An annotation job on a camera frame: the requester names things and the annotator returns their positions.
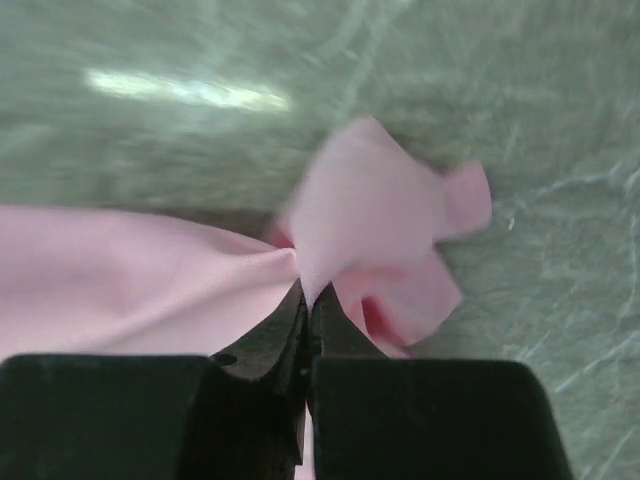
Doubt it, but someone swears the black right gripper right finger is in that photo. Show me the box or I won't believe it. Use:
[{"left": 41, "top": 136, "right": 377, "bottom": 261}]
[{"left": 309, "top": 288, "right": 572, "bottom": 480}]

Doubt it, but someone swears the pink t-shirt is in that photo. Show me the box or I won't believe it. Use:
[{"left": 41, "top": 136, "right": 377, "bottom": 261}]
[{"left": 0, "top": 115, "right": 494, "bottom": 480}]

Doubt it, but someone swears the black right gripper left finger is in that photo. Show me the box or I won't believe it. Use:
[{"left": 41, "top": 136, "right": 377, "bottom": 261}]
[{"left": 1, "top": 285, "right": 306, "bottom": 479}]

